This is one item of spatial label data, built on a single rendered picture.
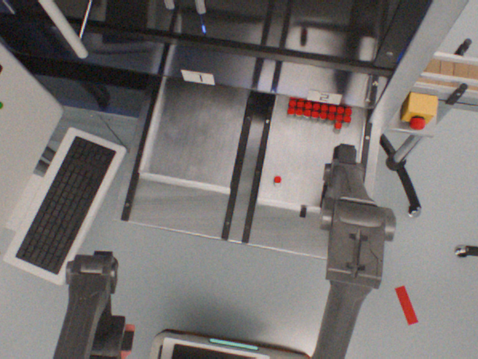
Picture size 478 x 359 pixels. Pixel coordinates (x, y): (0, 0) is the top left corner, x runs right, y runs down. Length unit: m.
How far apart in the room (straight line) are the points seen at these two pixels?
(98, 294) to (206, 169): 0.65
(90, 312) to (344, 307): 0.40
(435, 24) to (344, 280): 0.53
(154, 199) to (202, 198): 0.14
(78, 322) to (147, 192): 0.67
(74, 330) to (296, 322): 1.53
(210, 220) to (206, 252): 0.89
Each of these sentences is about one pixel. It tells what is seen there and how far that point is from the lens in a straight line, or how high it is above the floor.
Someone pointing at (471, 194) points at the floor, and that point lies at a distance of 2.51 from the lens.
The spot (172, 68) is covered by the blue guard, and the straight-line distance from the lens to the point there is 1.40.
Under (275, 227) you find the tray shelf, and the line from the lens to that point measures 1.41.
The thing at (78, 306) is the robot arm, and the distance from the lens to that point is 0.89.
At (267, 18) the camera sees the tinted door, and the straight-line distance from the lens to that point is 1.11.
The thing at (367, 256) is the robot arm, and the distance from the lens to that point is 0.75.
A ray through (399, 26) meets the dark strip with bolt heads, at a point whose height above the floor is 1.38.
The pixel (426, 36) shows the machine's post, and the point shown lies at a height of 1.37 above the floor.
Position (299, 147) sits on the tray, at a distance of 1.47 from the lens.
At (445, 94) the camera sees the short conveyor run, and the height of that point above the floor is 0.93.
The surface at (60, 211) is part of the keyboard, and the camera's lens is 1.60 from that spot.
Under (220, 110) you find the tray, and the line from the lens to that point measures 1.51.
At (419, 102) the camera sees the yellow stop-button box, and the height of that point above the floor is 1.03.
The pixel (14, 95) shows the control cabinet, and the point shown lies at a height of 1.08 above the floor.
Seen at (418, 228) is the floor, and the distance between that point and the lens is 2.40.
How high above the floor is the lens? 2.27
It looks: 75 degrees down
